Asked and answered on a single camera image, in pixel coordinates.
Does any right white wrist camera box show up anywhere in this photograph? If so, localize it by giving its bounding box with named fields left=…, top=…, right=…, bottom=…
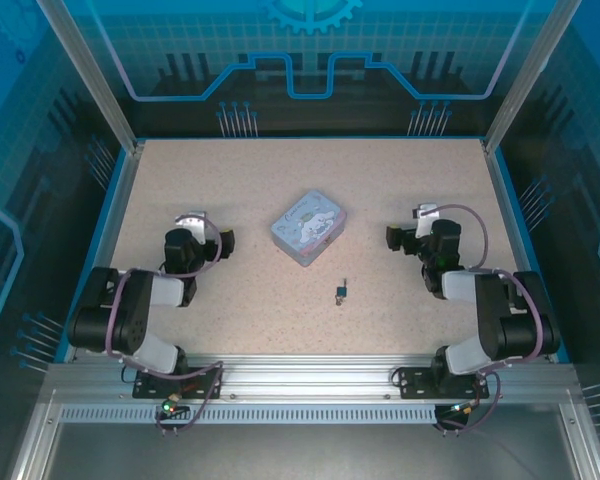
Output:
left=412, top=202, right=439, bottom=240

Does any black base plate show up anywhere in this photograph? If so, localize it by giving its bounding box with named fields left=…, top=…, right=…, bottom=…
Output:
left=397, top=367, right=490, bottom=400
left=132, top=367, right=224, bottom=400

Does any right aluminium side rail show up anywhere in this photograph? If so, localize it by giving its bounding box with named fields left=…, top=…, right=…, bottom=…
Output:
left=481, top=142, right=570, bottom=364

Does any right aluminium frame post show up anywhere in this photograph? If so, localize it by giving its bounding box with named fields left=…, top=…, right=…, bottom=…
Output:
left=481, top=0, right=584, bottom=155

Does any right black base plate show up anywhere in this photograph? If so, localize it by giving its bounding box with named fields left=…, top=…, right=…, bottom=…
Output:
left=397, top=367, right=490, bottom=400

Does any grey metal tray panel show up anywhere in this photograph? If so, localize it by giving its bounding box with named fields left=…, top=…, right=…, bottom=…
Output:
left=42, top=422, right=584, bottom=480

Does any aluminium mounting rail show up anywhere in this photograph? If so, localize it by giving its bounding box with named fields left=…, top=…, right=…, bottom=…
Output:
left=44, top=354, right=579, bottom=402

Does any aluminium side rail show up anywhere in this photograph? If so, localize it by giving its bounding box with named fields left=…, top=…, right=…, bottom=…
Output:
left=481, top=142, right=570, bottom=364
left=62, top=142, right=144, bottom=364

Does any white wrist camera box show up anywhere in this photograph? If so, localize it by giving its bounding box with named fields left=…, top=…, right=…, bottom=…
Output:
left=173, top=209, right=209, bottom=246
left=412, top=202, right=439, bottom=240

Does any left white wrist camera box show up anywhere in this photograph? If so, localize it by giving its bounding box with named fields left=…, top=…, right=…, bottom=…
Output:
left=173, top=209, right=209, bottom=246

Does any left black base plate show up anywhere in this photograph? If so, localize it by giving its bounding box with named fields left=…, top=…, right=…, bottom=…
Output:
left=132, top=367, right=224, bottom=400

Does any cartoon dog tin box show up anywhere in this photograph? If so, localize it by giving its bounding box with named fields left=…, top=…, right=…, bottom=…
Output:
left=269, top=188, right=349, bottom=269

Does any aluminium frame post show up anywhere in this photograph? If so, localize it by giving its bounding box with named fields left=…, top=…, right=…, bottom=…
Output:
left=481, top=0, right=584, bottom=155
left=35, top=0, right=146, bottom=155

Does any slotted grey cable duct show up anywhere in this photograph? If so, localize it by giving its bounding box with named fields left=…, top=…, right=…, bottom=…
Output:
left=59, top=405, right=439, bottom=423

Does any left aluminium side rail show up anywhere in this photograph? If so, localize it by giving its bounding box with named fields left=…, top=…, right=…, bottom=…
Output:
left=62, top=142, right=144, bottom=364

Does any left aluminium frame post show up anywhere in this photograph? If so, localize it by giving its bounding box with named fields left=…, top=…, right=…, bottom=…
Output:
left=35, top=0, right=146, bottom=155

